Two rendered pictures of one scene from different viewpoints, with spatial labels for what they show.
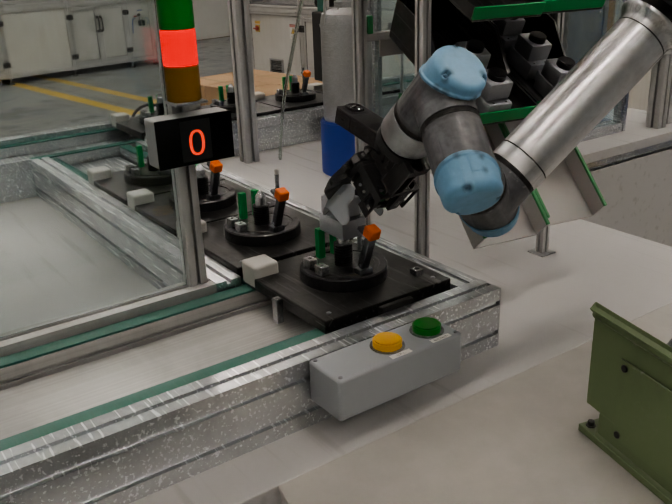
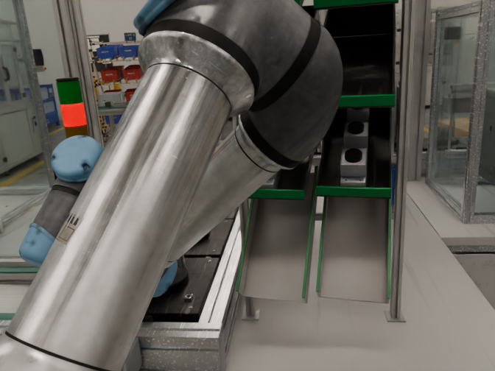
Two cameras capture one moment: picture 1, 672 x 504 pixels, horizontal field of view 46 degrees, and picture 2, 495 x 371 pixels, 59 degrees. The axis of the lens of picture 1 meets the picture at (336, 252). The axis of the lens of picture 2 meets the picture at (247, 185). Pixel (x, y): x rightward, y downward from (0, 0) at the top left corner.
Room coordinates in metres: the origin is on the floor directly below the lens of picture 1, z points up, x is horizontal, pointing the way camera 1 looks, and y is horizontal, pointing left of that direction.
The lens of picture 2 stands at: (0.65, -0.76, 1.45)
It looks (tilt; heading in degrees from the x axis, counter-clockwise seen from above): 17 degrees down; 42
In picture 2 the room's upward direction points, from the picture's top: 4 degrees counter-clockwise
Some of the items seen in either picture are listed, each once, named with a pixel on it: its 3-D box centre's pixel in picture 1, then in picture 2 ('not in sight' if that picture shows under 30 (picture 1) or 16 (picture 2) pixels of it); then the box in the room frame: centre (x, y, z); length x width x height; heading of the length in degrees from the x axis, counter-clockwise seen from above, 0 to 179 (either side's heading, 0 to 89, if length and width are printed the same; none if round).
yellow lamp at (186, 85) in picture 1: (182, 82); (77, 135); (1.15, 0.21, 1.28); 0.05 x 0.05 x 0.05
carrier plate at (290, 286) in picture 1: (344, 279); (158, 285); (1.16, -0.01, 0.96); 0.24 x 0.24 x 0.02; 35
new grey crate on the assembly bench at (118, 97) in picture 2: not in sight; (111, 99); (4.15, 4.88, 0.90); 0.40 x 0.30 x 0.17; 44
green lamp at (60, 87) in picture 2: (175, 10); (69, 92); (1.15, 0.21, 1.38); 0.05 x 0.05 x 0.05
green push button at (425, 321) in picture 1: (426, 329); not in sight; (0.98, -0.12, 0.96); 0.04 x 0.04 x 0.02
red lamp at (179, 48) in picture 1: (179, 47); (74, 114); (1.15, 0.21, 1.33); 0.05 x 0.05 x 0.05
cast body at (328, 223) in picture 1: (338, 209); not in sight; (1.17, -0.01, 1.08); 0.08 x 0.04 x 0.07; 34
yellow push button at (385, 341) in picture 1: (387, 344); not in sight; (0.94, -0.06, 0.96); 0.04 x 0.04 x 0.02
